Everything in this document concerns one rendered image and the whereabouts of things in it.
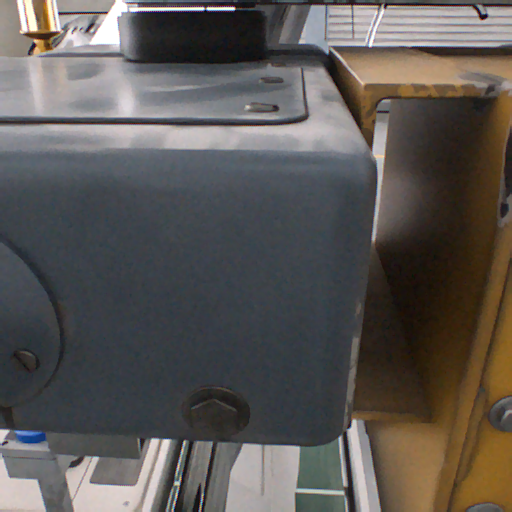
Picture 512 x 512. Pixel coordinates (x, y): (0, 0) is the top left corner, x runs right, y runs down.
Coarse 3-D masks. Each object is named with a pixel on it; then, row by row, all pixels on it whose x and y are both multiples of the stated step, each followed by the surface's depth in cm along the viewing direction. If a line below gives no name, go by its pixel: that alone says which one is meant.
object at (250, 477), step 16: (256, 448) 54; (272, 448) 72; (288, 448) 76; (240, 464) 57; (256, 464) 55; (272, 464) 72; (288, 464) 76; (240, 480) 58; (256, 480) 56; (288, 480) 77; (240, 496) 72; (256, 496) 72; (288, 496) 79
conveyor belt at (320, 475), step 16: (304, 448) 127; (320, 448) 127; (336, 448) 127; (304, 464) 122; (320, 464) 122; (336, 464) 122; (176, 480) 118; (304, 480) 118; (320, 480) 118; (336, 480) 118; (304, 496) 114; (320, 496) 114; (336, 496) 114
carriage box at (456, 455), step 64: (448, 64) 25; (448, 128) 24; (384, 192) 40; (448, 192) 24; (384, 256) 40; (448, 256) 24; (448, 320) 23; (448, 384) 23; (384, 448) 37; (448, 448) 23
